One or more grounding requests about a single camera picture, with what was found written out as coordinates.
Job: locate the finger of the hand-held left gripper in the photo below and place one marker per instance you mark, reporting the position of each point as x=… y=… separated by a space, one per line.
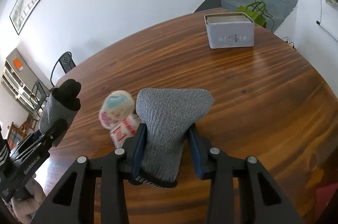
x=26 y=142
x=54 y=134

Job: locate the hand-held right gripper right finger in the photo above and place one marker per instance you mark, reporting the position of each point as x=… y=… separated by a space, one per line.
x=196 y=158

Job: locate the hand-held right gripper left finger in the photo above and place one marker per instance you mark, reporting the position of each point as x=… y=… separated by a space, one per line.
x=138 y=150

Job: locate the grey sock with black toe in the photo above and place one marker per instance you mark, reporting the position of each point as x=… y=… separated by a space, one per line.
x=59 y=110

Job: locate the grey knit sock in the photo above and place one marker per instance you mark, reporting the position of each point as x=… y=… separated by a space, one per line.
x=169 y=118

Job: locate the pink cardboard box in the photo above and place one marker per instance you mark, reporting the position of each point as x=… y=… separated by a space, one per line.
x=327 y=195

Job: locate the person's left hand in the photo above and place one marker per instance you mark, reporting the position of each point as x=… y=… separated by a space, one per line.
x=26 y=208

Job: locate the wooden chair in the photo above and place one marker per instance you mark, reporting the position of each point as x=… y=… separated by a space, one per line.
x=19 y=131

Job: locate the white red packet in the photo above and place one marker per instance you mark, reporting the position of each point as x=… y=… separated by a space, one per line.
x=124 y=133

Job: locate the black metal chair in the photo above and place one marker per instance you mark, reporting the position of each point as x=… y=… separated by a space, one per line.
x=66 y=61
x=38 y=93

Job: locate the pastel fluffy sock roll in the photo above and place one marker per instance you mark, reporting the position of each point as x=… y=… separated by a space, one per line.
x=116 y=107

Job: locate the grey glass-door cabinet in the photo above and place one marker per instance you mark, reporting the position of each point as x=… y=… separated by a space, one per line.
x=15 y=84

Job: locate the orange paper sign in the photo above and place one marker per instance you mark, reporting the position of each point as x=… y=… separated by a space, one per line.
x=18 y=63

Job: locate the white tin box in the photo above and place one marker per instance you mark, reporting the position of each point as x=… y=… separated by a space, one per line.
x=229 y=33

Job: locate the framed landscape picture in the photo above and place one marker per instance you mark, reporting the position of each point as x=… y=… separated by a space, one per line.
x=26 y=4

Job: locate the green bag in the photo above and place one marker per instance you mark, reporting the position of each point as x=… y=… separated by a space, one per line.
x=253 y=12

